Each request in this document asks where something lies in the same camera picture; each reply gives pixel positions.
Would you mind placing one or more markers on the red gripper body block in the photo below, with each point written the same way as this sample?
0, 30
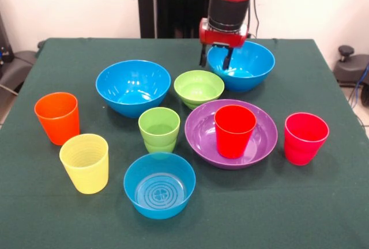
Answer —
223, 37

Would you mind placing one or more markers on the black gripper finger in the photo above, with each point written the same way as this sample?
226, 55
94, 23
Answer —
226, 61
202, 57

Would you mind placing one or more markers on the orange plastic cup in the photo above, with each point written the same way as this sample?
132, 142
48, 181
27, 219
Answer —
57, 122

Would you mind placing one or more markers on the dark green tablecloth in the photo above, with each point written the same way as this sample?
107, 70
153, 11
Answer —
259, 217

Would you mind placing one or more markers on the pink plastic cup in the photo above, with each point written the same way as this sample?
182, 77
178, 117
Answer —
305, 142

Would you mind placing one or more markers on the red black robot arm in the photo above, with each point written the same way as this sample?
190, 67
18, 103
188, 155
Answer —
227, 1

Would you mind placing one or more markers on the yellow plastic cup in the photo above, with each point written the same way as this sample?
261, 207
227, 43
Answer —
86, 171

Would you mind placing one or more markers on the small patterned blue bowl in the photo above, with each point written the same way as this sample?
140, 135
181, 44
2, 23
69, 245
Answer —
160, 211

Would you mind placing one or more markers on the red plastic cup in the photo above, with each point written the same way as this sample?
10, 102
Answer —
235, 136

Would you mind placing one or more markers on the purple plastic bowl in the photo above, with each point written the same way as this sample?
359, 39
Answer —
201, 139

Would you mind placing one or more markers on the green plastic cup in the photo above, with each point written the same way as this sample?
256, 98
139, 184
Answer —
158, 125
160, 148

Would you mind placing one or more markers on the dark grey machine foot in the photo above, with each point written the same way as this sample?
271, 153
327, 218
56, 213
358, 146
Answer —
351, 67
17, 67

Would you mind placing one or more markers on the large blue plastic bowl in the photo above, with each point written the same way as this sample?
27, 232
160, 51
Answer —
250, 61
132, 82

